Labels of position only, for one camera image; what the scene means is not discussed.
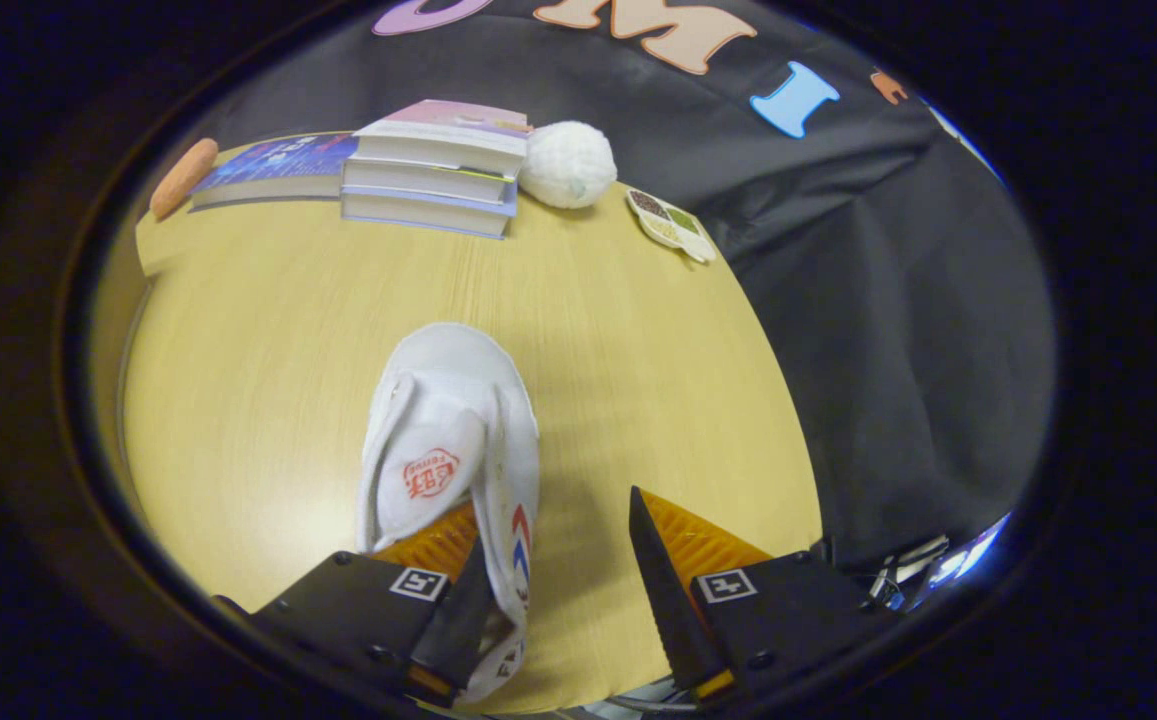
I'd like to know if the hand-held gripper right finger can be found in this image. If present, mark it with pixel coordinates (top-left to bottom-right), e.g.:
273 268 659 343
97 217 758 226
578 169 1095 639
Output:
628 486 879 706

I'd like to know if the pale blue cover book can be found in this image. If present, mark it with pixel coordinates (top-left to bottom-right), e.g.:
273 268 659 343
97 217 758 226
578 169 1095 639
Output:
340 185 519 240

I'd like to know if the white cover book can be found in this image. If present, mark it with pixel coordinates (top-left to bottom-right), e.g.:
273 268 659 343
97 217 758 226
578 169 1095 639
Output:
341 158 519 204

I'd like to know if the glowing screen device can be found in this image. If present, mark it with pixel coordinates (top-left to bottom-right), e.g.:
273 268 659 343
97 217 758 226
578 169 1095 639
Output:
913 512 1014 606

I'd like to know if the small divided grain dish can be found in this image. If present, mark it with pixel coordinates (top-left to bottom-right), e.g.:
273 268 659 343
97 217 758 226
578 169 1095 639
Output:
625 187 717 265

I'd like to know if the white canvas shoe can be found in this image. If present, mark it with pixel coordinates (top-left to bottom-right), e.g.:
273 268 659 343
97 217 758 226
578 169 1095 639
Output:
355 321 542 704

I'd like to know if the white plush ball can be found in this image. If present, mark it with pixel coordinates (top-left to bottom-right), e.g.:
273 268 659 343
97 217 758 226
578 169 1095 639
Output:
519 121 618 210

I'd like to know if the white cable bundle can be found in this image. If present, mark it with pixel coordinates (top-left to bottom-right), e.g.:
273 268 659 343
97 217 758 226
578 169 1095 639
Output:
866 535 951 603

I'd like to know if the pink fuzzy ball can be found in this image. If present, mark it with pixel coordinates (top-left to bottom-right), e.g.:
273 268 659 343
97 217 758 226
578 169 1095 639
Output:
149 137 220 221

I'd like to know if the black backdrop cloth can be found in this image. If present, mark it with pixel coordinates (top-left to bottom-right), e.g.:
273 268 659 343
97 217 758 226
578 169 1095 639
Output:
208 0 1056 576

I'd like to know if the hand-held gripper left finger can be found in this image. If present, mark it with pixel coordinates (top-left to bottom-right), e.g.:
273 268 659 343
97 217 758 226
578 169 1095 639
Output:
213 500 499 706

